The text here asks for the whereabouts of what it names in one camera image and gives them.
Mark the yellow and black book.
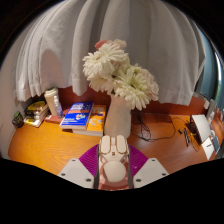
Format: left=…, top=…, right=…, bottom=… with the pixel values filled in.
left=24, top=100, right=48, bottom=113

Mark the black and white book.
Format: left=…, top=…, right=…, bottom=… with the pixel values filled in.
left=23, top=111, right=50, bottom=122

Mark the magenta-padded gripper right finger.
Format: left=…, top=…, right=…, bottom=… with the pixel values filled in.
left=127, top=144, right=170, bottom=190

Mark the silver laptop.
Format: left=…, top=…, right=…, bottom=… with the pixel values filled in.
left=189, top=114, right=213, bottom=146

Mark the cream lidded tumbler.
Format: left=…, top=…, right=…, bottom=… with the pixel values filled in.
left=43, top=87, right=60, bottom=118

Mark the white paper sheet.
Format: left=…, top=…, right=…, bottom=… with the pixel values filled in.
left=200, top=136, right=217, bottom=161

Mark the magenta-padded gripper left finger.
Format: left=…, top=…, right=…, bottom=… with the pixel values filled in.
left=57, top=143, right=101, bottom=190

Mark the dark red book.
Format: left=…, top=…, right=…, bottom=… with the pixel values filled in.
left=44, top=108, right=71, bottom=125

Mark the orange book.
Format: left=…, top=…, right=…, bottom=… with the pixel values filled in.
left=72, top=104, right=108, bottom=138

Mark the pink cartoon mouse pad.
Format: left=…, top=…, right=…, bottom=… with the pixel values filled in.
left=98, top=156, right=130, bottom=192

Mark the yellow and white book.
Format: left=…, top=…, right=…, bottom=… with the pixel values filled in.
left=23, top=114, right=51, bottom=129

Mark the black cable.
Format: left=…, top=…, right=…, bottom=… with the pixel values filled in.
left=130, top=110, right=177, bottom=142

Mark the dark green mug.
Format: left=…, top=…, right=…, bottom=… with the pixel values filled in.
left=11, top=110, right=25, bottom=129

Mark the white pitcher vase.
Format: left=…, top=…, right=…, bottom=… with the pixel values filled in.
left=103, top=94, right=133, bottom=139

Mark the white computer mouse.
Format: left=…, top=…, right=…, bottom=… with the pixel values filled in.
left=98, top=134, right=130, bottom=184

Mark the window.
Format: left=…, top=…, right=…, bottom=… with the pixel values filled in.
left=193, top=26, right=224, bottom=111

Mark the white pleated curtain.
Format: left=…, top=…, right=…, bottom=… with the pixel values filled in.
left=11, top=0, right=208, bottom=107

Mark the white flower bouquet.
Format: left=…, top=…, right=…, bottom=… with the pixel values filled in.
left=82, top=38, right=160, bottom=111

